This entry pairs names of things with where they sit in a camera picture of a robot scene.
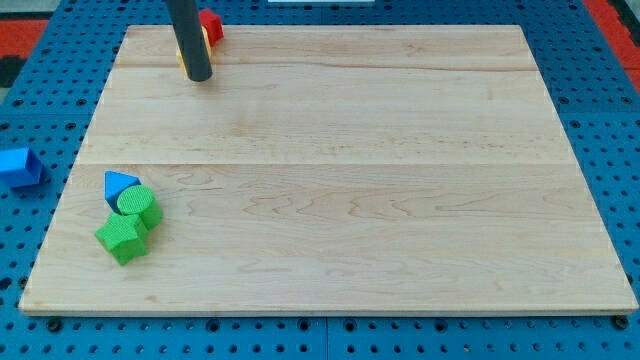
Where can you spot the red block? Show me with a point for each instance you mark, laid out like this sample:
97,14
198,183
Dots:
212,23

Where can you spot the light wooden board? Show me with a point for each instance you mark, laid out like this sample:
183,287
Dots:
334,171

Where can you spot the blue triangle block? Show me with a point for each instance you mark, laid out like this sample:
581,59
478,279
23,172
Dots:
114,184

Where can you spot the blue cube block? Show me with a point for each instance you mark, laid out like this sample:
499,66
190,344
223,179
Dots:
20,167

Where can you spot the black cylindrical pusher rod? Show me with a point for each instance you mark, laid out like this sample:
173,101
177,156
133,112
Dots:
190,39

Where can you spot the green star block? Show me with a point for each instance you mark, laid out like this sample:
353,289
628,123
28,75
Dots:
124,237

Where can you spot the green cylinder block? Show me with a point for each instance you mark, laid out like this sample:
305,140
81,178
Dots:
140,200

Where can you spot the yellow block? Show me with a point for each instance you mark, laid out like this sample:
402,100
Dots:
207,48

